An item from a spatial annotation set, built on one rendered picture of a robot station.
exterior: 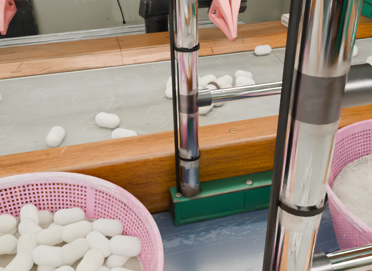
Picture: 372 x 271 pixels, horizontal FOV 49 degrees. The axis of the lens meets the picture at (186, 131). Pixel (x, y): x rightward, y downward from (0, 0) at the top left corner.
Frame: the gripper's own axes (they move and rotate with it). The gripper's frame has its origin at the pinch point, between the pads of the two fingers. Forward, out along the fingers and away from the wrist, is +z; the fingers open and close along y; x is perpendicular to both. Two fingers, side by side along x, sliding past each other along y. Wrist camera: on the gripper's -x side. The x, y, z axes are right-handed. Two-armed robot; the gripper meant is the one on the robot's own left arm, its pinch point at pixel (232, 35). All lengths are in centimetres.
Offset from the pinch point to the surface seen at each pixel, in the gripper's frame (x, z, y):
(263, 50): 9.7, -1.8, 9.5
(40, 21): 165, -122, -51
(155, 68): 10.8, -1.0, -12.4
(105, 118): -3.6, 13.2, -23.3
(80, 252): -16.7, 31.7, -27.7
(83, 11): 162, -125, -25
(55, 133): -5.4, 15.1, -30.1
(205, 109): -3.5, 13.9, -8.7
